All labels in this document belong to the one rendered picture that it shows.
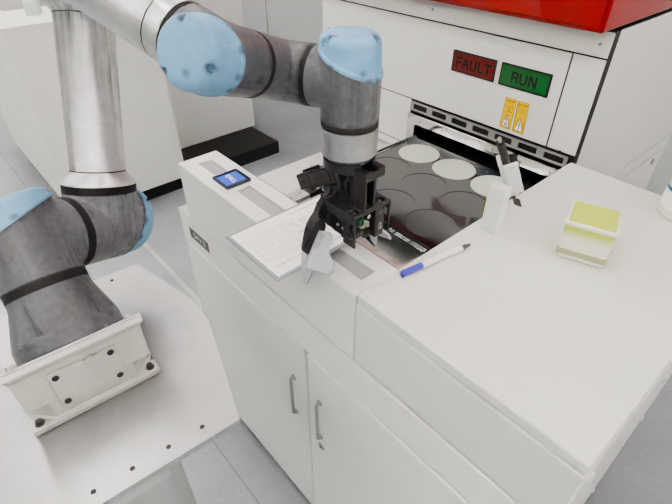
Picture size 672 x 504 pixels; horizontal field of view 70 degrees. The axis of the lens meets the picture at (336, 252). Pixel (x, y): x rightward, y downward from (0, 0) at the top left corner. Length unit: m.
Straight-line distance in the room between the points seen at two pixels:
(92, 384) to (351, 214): 0.44
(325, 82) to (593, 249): 0.47
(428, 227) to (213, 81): 0.57
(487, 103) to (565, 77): 0.19
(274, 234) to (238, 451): 1.01
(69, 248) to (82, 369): 0.18
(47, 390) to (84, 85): 0.45
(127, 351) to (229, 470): 0.94
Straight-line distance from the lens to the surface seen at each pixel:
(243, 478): 1.64
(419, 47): 1.31
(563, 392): 0.64
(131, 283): 1.01
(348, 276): 0.73
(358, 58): 0.58
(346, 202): 0.67
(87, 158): 0.87
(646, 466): 1.89
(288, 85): 0.62
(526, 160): 1.18
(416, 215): 0.99
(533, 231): 0.88
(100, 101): 0.86
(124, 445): 0.77
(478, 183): 1.13
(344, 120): 0.60
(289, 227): 0.82
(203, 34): 0.51
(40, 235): 0.79
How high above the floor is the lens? 1.44
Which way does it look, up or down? 38 degrees down
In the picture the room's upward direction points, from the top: straight up
